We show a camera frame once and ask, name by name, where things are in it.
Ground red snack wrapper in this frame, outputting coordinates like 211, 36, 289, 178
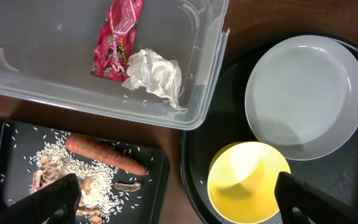
91, 0, 143, 82

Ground clear plastic bin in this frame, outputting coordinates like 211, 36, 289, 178
0, 0, 229, 130

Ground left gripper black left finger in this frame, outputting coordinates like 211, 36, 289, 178
0, 174, 81, 224

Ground black rectangular tray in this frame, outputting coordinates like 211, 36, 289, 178
0, 118, 170, 223

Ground orange carrot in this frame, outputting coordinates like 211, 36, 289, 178
65, 134, 149, 175

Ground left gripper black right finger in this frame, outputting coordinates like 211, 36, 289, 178
274, 172, 358, 224

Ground yellow bowl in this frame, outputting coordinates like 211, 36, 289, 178
207, 142, 291, 223

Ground white tissue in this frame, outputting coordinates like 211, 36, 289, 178
122, 49, 184, 110

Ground black round tray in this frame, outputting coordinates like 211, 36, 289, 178
180, 34, 358, 224

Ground grey round plate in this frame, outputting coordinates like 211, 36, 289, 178
244, 35, 358, 161

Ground rice and food scraps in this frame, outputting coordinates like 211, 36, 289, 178
29, 132, 141, 223

